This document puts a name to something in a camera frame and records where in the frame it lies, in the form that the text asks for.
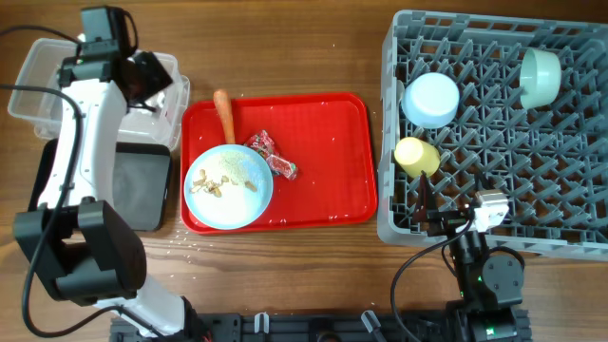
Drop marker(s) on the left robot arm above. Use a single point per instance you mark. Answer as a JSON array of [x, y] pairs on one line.
[[77, 245]]

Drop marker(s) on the peanut shell scraps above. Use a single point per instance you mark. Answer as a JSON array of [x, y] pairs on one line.
[[209, 185]]

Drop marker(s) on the light blue bowl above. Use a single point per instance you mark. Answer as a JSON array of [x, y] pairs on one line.
[[431, 100]]

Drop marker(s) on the clear plastic bin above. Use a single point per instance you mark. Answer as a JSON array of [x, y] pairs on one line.
[[44, 111]]

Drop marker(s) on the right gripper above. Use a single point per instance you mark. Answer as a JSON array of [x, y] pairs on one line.
[[446, 221]]

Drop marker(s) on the yellow plastic cup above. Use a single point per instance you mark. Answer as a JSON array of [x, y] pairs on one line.
[[416, 157]]

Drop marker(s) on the red candy wrapper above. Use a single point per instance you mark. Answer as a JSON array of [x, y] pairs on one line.
[[265, 146]]

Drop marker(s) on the orange carrot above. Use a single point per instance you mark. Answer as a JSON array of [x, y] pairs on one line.
[[223, 106]]

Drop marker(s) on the grey dishwasher rack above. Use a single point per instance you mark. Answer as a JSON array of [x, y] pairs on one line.
[[551, 161]]

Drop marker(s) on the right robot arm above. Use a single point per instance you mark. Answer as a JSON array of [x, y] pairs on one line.
[[490, 279]]

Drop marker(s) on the black rectangular tray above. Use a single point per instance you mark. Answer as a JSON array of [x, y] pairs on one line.
[[138, 185]]

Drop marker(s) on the red serving tray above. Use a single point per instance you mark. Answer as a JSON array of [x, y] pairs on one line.
[[327, 137]]

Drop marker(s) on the light blue plate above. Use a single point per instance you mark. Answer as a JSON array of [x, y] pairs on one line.
[[238, 206]]

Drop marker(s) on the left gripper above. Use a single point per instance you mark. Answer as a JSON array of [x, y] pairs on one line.
[[149, 72]]

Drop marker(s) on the mint green bowl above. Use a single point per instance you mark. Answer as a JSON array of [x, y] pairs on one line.
[[540, 78]]

